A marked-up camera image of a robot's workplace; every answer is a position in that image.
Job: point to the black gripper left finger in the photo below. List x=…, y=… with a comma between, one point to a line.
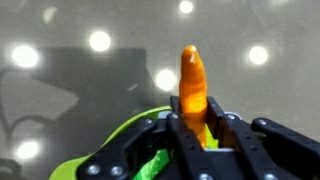
x=166, y=140

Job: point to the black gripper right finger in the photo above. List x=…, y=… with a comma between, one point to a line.
x=270, y=151

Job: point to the orange toy carrot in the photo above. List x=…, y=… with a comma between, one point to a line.
x=193, y=92

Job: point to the green bowl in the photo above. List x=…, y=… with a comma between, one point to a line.
x=67, y=170

